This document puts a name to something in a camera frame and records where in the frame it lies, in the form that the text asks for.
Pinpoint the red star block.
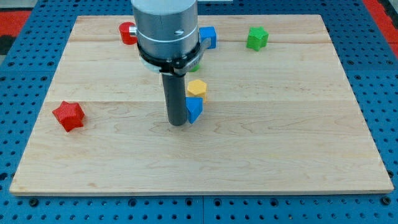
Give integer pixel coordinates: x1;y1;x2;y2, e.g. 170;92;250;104
52;101;85;132

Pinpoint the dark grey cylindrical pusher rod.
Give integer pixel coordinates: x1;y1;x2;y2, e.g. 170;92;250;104
162;74;187;126

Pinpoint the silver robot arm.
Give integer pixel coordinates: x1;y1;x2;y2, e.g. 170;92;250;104
129;0;212;126

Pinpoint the wooden board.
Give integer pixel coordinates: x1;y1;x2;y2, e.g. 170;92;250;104
9;14;394;196

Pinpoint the black clamp ring mount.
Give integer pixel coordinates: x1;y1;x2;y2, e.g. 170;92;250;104
137;38;211;77

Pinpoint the blue triangle block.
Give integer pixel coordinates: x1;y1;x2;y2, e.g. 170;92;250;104
186;97;203;124

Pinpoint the red cylinder block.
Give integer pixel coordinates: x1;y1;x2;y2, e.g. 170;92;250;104
119;22;137;45

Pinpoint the green block behind arm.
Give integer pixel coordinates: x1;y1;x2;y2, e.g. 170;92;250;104
189;64;200;73

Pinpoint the yellow hexagon block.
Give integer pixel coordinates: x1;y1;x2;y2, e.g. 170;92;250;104
187;80;208;103

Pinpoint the blue cube block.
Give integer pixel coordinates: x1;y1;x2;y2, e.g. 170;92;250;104
199;26;217;49

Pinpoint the green star block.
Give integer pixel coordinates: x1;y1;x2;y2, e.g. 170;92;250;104
246;27;269;51

